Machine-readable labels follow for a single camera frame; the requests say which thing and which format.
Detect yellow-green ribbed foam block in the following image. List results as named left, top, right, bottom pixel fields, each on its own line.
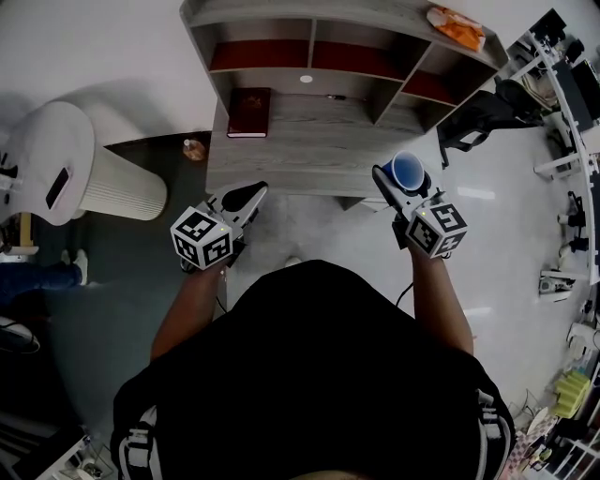
left=554, top=368, right=593, bottom=421

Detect person's left forearm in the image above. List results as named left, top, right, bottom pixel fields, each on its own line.
left=149, top=266, right=222, bottom=362

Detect person's black shirt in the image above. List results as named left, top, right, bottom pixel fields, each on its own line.
left=112, top=260, right=517, bottom=480

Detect grey wooden shelf desk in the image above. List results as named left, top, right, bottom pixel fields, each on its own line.
left=179, top=0, right=511, bottom=135

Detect white metal rack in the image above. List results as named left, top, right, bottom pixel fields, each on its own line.
left=529, top=421, right=600, bottom=480

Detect blue plastic cup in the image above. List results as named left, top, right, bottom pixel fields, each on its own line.
left=379, top=150, right=427, bottom=192

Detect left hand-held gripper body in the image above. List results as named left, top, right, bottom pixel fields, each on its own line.
left=170, top=197, right=257, bottom=272

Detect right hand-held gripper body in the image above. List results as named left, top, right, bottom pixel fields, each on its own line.
left=391, top=189, right=470, bottom=261

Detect small cardboard box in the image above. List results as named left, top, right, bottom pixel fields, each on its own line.
left=0, top=213, right=41, bottom=257

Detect person's right forearm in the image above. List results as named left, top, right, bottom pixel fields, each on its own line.
left=407, top=243, right=475, bottom=356

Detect black smartphone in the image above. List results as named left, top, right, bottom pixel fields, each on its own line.
left=45, top=167, right=72, bottom=211

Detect black computer monitor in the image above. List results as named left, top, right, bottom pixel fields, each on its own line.
left=552, top=59, right=597, bottom=133

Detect grey harness strap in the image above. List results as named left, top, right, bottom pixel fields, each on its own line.
left=116, top=405, right=158, bottom=480
left=475, top=388, right=515, bottom=480

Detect small white floor device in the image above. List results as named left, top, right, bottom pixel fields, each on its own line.
left=538, top=269, right=578, bottom=302

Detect dark red book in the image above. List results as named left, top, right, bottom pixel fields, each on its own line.
left=226, top=87, right=273, bottom=140

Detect white round pedestal table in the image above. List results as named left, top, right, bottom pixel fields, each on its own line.
left=0, top=100, right=169, bottom=227

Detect grey wood-grain table top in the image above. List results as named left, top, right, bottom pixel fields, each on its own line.
left=204, top=88, right=445, bottom=212

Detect orange plastic bag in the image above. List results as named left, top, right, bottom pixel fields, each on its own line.
left=426, top=4, right=487, bottom=51

